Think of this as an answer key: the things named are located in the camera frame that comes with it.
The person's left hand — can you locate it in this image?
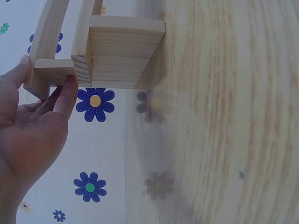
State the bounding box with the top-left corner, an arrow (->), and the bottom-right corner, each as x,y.
0,55 -> 79,224

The large wooden block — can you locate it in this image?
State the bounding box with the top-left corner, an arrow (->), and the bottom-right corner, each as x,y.
89,15 -> 167,90

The long wooden plank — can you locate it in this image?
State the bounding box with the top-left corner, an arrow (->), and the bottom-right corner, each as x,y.
70,0 -> 104,85
23,0 -> 70,101

